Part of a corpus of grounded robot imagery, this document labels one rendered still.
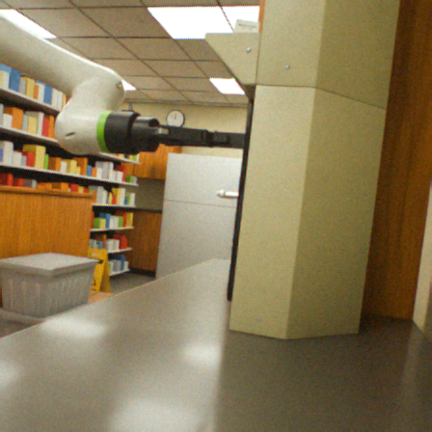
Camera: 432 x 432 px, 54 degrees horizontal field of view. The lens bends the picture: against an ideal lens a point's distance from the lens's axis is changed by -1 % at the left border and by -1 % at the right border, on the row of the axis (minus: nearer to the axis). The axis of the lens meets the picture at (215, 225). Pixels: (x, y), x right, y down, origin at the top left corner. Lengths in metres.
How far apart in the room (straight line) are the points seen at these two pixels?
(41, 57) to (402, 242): 0.97
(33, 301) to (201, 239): 3.34
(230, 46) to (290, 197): 0.31
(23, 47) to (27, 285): 2.14
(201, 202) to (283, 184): 5.14
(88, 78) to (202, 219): 4.97
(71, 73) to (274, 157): 0.51
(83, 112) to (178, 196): 5.10
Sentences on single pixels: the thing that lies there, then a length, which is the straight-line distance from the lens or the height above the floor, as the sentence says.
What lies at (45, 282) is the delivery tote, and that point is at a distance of 2.94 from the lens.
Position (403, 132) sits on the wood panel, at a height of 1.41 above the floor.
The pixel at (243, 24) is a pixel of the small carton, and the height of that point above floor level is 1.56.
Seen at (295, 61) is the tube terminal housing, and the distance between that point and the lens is 0.86.
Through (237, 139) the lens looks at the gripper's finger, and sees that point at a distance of 0.88.
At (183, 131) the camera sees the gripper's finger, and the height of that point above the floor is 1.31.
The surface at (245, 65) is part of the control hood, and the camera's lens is 0.87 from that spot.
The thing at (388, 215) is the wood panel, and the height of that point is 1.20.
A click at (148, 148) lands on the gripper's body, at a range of 0.92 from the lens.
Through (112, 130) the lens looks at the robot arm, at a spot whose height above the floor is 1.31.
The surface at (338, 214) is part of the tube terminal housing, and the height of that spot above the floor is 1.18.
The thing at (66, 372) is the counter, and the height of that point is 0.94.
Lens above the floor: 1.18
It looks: 3 degrees down
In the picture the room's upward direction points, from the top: 6 degrees clockwise
